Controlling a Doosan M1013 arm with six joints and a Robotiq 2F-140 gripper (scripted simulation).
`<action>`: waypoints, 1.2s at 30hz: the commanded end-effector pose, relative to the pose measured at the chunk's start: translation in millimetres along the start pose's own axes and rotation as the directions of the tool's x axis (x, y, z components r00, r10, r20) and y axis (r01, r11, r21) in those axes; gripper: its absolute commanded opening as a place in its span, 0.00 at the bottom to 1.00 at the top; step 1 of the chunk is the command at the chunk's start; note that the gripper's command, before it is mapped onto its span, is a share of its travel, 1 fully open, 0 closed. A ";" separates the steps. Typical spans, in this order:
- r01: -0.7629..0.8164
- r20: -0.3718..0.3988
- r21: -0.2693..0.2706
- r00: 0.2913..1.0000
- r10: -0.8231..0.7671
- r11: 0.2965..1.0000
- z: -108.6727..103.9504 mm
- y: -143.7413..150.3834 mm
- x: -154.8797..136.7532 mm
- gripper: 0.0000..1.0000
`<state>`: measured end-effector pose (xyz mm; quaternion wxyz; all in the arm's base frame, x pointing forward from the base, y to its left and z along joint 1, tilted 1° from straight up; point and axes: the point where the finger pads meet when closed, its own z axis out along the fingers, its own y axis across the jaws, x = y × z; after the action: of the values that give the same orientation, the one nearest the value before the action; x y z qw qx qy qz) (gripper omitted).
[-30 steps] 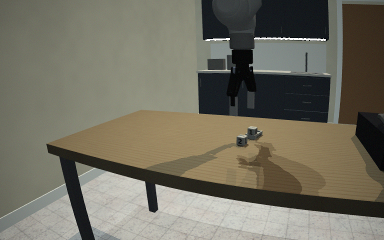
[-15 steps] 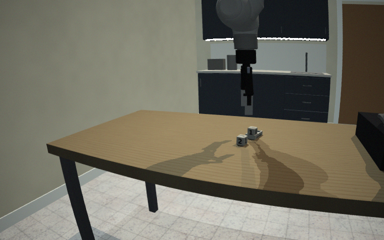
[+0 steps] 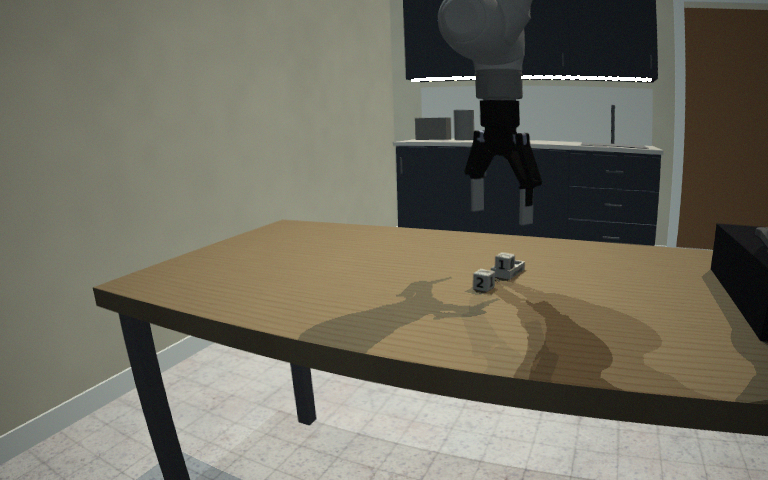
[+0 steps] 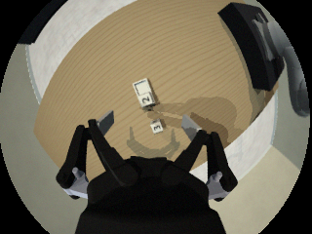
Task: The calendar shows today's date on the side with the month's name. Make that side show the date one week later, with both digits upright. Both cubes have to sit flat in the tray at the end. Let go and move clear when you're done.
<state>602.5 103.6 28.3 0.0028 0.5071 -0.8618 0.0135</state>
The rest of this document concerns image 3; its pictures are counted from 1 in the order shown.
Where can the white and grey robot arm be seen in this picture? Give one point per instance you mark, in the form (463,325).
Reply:
(484,30)

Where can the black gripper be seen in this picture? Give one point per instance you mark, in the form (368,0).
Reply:
(500,119)

